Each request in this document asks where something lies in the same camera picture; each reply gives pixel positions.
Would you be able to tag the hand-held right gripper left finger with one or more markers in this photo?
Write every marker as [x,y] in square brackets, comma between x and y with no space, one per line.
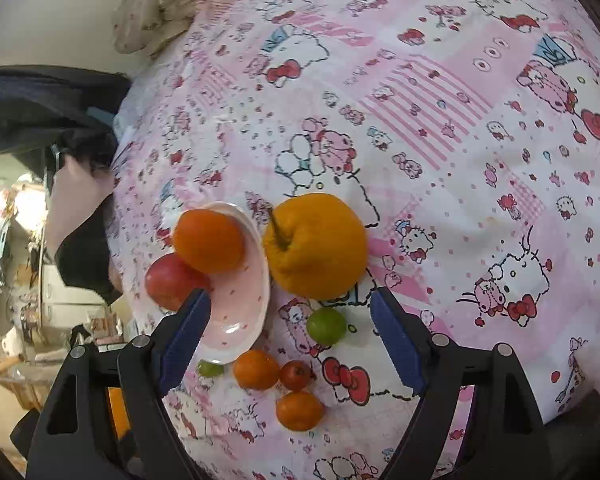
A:
[185,340]

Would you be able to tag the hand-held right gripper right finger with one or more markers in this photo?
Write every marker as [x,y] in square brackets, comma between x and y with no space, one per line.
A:
[397,345]

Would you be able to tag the small green fruit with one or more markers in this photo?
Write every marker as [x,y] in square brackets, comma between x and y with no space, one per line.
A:
[211,369]

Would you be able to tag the red apple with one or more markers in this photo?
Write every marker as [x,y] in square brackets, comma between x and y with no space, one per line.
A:
[167,282]

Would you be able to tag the white fruit bowl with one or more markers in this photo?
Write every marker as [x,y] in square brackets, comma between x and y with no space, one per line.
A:
[235,305]

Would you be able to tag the green lime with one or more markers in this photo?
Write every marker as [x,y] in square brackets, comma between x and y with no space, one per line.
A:
[326,326]

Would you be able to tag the orange mandarin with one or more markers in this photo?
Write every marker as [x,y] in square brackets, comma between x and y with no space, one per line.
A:
[209,241]

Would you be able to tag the small red tomato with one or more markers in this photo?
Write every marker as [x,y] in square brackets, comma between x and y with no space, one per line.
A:
[295,376]

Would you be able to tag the black pink-backed cloth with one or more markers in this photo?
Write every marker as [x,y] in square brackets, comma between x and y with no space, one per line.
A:
[80,240]

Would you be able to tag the pink cartoon printed blanket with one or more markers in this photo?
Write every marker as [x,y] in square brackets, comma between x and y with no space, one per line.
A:
[430,160]

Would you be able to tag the white cloth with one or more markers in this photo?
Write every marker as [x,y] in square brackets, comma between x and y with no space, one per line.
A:
[597,370]

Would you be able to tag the black shiny jacket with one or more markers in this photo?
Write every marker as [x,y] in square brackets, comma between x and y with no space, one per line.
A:
[40,105]

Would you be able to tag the cream floral quilt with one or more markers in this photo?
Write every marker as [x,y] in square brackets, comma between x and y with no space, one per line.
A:
[150,10]

